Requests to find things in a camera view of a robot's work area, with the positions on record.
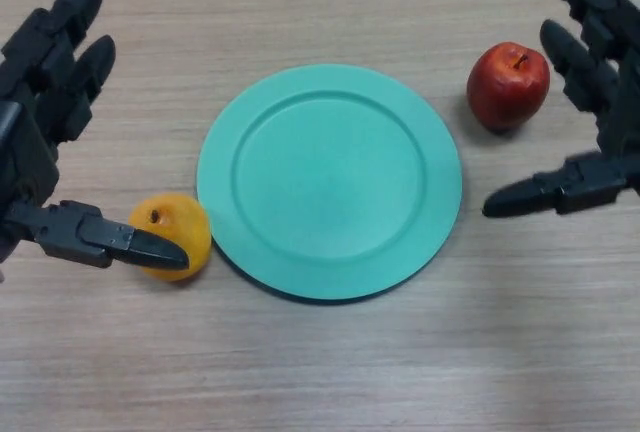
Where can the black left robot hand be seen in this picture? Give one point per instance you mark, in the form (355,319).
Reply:
(30,152)

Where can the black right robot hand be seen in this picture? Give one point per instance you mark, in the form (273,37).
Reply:
(622,102)

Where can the red apple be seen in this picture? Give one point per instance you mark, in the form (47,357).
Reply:
(505,89)

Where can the green round plate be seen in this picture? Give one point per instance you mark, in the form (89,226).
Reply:
(329,184)

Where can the yellow pear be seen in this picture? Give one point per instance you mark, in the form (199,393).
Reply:
(175,224)

